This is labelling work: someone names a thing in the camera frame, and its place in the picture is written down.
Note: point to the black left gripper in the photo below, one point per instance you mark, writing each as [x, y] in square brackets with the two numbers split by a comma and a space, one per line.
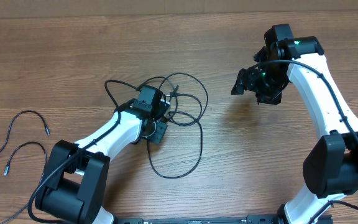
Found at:
[156, 136]

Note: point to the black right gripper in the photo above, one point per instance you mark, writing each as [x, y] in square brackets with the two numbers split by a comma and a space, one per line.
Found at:
[246, 81]

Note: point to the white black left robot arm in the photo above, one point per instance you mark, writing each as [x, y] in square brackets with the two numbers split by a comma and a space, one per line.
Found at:
[73, 187]

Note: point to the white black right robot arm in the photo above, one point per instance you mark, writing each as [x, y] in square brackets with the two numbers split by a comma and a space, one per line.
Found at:
[330, 171]

